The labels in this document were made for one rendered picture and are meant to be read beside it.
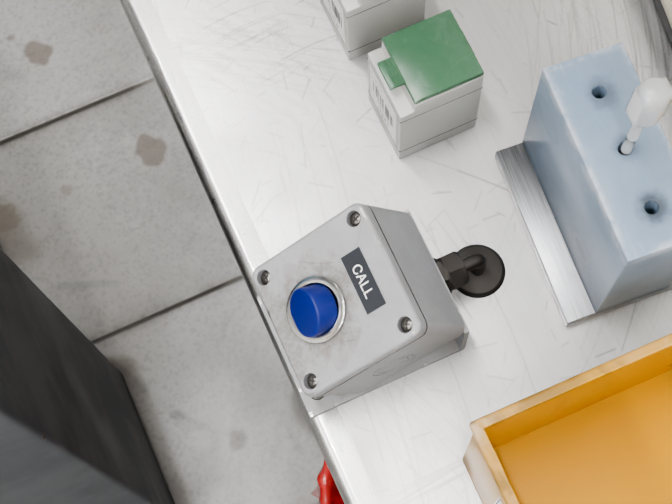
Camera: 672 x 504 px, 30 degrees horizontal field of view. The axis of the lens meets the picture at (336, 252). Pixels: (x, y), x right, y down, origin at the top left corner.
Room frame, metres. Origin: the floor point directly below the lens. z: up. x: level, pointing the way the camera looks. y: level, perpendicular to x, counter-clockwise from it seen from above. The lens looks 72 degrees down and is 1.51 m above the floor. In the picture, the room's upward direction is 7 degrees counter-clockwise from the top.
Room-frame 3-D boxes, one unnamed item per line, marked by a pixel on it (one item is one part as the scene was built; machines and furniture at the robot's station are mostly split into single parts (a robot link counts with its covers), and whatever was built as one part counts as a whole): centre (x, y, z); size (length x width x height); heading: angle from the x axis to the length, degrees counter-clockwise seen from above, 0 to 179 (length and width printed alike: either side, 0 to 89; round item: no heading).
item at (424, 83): (0.27, -0.06, 0.91); 0.05 x 0.04 x 0.07; 108
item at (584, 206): (0.20, -0.14, 0.92); 0.10 x 0.07 x 0.10; 13
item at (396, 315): (0.17, -0.03, 0.92); 0.13 x 0.07 x 0.08; 108
